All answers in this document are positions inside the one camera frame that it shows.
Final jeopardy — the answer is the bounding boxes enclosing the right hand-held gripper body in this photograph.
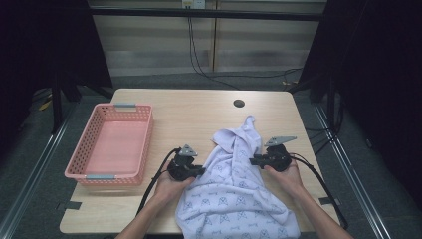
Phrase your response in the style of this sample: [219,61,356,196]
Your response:
[263,135,298,173]

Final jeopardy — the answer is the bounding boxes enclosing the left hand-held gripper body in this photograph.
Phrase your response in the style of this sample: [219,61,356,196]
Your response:
[166,143,199,182]

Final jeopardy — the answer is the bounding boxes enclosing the white towel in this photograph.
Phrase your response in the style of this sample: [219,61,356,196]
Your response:
[174,115,302,239]

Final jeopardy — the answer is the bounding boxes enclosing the pink plastic basket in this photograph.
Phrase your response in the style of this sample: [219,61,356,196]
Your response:
[64,103,154,186]

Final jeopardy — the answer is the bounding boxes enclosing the person's left hand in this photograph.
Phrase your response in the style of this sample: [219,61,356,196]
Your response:
[153,160,197,204]

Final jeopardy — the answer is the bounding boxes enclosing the person's right hand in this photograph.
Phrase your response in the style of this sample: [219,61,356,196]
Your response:
[263,158,306,197]

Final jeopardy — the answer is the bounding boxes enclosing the dark tape strip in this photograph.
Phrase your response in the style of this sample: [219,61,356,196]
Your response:
[56,200,83,212]
[318,196,342,207]

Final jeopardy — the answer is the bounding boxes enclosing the black stand leg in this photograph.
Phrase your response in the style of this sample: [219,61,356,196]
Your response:
[49,75,65,135]
[325,75,337,133]

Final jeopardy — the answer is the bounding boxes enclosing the yellow floor object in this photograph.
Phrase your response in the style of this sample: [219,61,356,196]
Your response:
[38,99,54,112]

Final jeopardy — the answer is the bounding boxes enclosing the black floor cables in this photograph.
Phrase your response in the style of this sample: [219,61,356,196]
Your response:
[304,99,345,155]

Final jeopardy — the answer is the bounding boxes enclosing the right hand-held gripper black cable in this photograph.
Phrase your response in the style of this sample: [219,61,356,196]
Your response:
[288,152,349,231]

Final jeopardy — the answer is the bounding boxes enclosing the black hanging wall cable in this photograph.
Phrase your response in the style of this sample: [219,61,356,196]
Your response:
[187,16,304,91]

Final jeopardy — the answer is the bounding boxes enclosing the black horizontal frame bar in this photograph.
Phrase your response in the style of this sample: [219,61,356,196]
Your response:
[89,7,325,23]

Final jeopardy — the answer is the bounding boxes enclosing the white wall socket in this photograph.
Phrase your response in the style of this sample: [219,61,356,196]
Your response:
[181,0,207,10]

